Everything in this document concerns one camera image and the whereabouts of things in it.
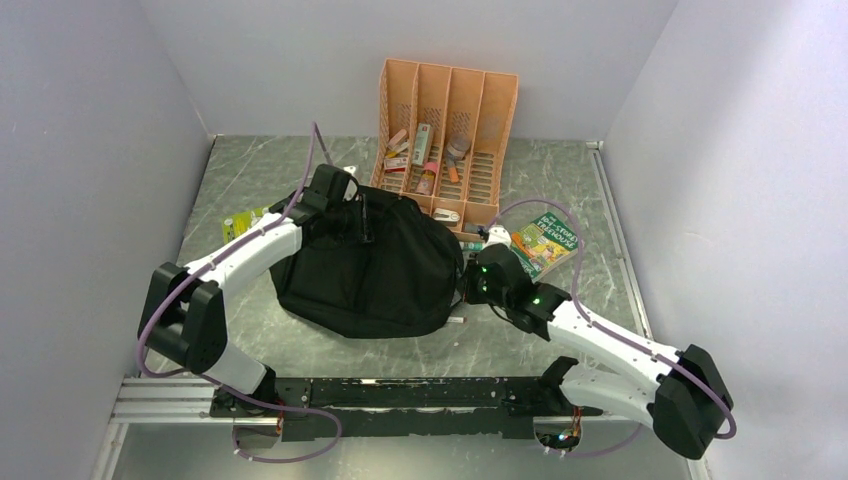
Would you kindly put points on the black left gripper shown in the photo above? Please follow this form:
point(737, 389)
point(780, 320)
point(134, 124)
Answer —
point(358, 233)

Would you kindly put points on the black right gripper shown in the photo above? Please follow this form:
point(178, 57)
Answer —
point(469, 292)

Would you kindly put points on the green treehouse paperback book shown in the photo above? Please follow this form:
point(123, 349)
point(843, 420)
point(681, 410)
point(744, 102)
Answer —
point(543, 244)

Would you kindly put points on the black student backpack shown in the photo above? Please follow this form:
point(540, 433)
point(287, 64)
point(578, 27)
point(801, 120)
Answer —
point(400, 284)

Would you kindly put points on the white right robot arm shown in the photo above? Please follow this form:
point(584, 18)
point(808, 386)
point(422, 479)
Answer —
point(679, 394)

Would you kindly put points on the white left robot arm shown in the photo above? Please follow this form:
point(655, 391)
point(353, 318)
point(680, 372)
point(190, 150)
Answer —
point(185, 313)

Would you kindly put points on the green white glue stick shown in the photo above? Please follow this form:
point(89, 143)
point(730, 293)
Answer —
point(473, 246)

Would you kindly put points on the white red staples box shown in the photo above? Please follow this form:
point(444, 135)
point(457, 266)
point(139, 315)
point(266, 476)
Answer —
point(395, 164)

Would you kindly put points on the white stapler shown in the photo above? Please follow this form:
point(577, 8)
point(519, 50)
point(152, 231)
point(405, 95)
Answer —
point(447, 217)

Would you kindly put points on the pink bottle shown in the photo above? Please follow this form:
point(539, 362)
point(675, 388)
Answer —
point(427, 180)

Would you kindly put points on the tall white green box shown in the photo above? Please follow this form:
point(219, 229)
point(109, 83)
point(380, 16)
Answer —
point(422, 144)

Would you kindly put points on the orange plastic desk organizer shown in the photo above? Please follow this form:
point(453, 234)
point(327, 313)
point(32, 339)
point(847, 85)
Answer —
point(442, 137)

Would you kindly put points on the grey tape roll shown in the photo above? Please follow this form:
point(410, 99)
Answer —
point(457, 146)

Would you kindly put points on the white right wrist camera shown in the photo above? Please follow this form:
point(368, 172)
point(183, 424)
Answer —
point(498, 235)

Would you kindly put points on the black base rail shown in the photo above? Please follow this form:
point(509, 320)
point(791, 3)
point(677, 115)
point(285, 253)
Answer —
point(358, 408)

